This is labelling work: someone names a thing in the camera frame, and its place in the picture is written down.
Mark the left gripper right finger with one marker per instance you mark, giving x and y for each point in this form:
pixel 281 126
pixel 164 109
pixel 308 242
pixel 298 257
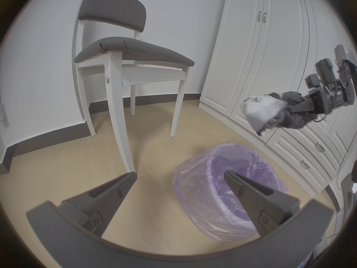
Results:
pixel 259 202

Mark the white wardrobe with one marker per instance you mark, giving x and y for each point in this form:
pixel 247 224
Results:
pixel 251 52

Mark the white chair with grey cushions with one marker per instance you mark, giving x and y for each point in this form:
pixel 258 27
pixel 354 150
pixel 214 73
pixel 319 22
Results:
pixel 139 52

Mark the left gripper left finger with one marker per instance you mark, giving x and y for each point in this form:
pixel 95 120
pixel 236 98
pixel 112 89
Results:
pixel 108 197

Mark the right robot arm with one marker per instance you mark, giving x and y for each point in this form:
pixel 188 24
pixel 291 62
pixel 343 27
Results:
pixel 325 70

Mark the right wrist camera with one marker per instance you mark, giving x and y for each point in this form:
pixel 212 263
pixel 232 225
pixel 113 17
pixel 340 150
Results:
pixel 312 81

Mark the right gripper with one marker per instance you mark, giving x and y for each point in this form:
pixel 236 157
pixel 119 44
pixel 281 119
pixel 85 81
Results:
pixel 320 102

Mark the purple plastic bag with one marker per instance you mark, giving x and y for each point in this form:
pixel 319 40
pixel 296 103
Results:
pixel 195 183

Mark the white paper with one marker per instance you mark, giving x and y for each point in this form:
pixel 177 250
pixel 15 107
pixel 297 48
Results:
pixel 262 110

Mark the white trash bin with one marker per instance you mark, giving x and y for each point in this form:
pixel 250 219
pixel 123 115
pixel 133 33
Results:
pixel 220 216

